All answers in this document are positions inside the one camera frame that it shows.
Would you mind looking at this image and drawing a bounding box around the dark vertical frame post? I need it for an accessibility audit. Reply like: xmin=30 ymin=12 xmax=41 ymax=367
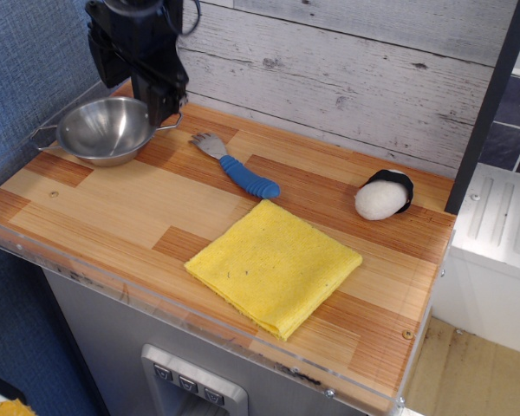
xmin=445 ymin=1 xmax=520 ymax=215

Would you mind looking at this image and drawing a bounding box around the stainless steel bowl with handles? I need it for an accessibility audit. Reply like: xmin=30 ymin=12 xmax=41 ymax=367
xmin=29 ymin=96 xmax=161 ymax=167

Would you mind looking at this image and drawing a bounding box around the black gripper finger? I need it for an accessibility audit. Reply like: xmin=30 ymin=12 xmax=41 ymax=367
xmin=88 ymin=25 xmax=131 ymax=88
xmin=146 ymin=85 xmax=187 ymax=127

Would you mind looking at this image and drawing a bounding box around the yellow black object at corner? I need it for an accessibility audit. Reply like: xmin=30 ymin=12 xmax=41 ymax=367
xmin=0 ymin=394 xmax=36 ymax=416

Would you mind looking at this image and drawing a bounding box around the yellow folded cloth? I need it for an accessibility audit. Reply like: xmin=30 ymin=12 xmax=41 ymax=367
xmin=185 ymin=200 xmax=362 ymax=341

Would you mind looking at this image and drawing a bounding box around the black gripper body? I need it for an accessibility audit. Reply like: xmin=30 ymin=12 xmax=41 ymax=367
xmin=85 ymin=1 xmax=189 ymax=102

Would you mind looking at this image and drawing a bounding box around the white ridged side unit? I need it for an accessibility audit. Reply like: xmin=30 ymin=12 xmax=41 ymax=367
xmin=432 ymin=164 xmax=520 ymax=352

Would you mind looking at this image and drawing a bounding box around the white and black plush toy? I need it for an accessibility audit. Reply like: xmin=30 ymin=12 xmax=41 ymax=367
xmin=354 ymin=169 xmax=414 ymax=221

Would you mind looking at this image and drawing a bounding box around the blue handled metal spork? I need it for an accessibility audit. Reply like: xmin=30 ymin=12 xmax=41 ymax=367
xmin=190 ymin=133 xmax=281 ymax=199

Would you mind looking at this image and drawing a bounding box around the grey toy fridge cabinet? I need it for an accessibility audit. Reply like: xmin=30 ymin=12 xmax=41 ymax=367
xmin=45 ymin=270 xmax=399 ymax=415

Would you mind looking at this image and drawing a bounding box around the silver dispenser button panel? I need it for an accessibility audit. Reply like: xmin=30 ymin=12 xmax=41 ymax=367
xmin=141 ymin=344 xmax=249 ymax=415

